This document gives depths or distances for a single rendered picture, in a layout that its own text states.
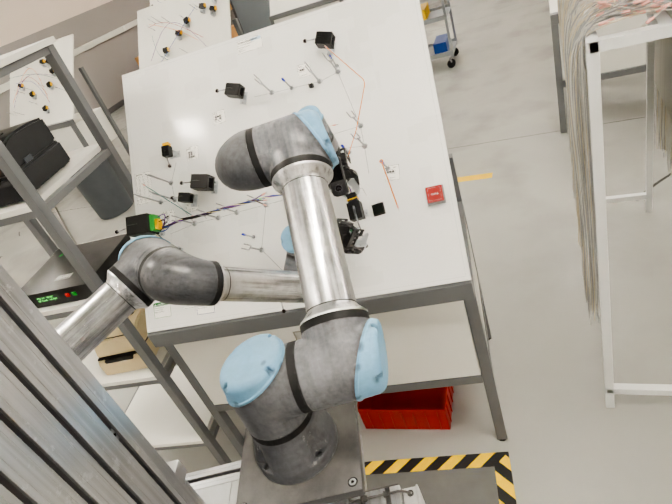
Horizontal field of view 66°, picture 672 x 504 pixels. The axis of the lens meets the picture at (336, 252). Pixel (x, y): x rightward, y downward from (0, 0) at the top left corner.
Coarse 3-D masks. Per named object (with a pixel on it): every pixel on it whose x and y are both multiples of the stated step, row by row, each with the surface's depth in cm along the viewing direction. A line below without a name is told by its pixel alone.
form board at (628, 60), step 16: (640, 16) 337; (608, 32) 347; (560, 48) 362; (624, 48) 350; (640, 48) 348; (560, 64) 366; (608, 64) 359; (624, 64) 356; (640, 64) 353; (560, 80) 372; (560, 96) 379; (560, 112) 386; (560, 128) 393
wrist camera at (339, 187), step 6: (336, 168) 151; (342, 168) 152; (336, 174) 151; (342, 174) 151; (336, 180) 151; (342, 180) 151; (336, 186) 151; (342, 186) 151; (336, 192) 151; (342, 192) 151; (348, 192) 153
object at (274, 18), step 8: (272, 0) 786; (280, 0) 780; (288, 0) 774; (296, 0) 769; (304, 0) 763; (312, 0) 757; (320, 0) 750; (328, 0) 743; (336, 0) 740; (344, 0) 759; (272, 8) 786; (280, 8) 780; (288, 8) 774; (296, 8) 763; (304, 8) 760; (312, 8) 757; (320, 8) 755; (272, 16) 781; (280, 16) 777; (288, 16) 776; (296, 16) 772; (272, 24) 788
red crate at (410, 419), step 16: (368, 400) 241; (384, 400) 243; (400, 400) 241; (416, 400) 238; (432, 400) 235; (448, 400) 222; (368, 416) 228; (384, 416) 225; (400, 416) 223; (416, 416) 220; (432, 416) 218; (448, 416) 219
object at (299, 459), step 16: (320, 416) 90; (304, 432) 85; (320, 432) 88; (336, 432) 92; (256, 448) 88; (272, 448) 85; (288, 448) 85; (304, 448) 86; (320, 448) 88; (272, 464) 86; (288, 464) 86; (304, 464) 86; (320, 464) 87; (272, 480) 89; (288, 480) 87; (304, 480) 87
